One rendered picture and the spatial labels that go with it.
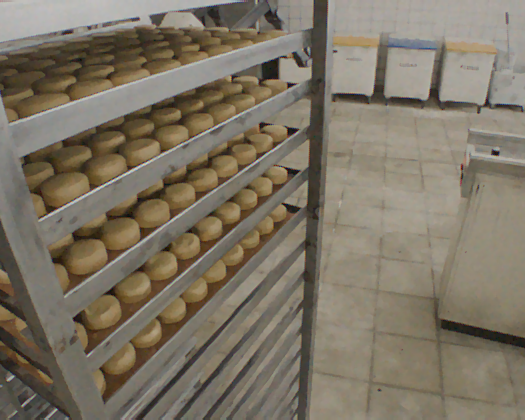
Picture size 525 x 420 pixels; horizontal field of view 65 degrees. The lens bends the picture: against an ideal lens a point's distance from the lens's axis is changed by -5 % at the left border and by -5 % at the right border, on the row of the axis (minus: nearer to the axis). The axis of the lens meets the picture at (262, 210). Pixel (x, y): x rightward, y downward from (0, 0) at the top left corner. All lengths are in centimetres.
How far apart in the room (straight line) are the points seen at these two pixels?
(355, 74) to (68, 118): 497
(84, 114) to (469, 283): 181
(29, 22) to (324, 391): 173
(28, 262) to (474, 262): 178
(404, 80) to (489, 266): 362
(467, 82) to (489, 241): 363
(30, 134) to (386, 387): 175
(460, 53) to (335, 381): 412
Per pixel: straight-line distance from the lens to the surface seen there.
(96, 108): 43
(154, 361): 63
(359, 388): 193
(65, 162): 55
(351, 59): 526
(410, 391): 196
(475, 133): 203
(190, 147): 55
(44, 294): 41
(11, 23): 39
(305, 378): 130
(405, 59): 525
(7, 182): 36
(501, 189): 180
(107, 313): 58
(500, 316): 215
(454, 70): 533
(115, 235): 55
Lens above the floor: 153
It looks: 31 degrees down
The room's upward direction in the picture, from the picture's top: 1 degrees counter-clockwise
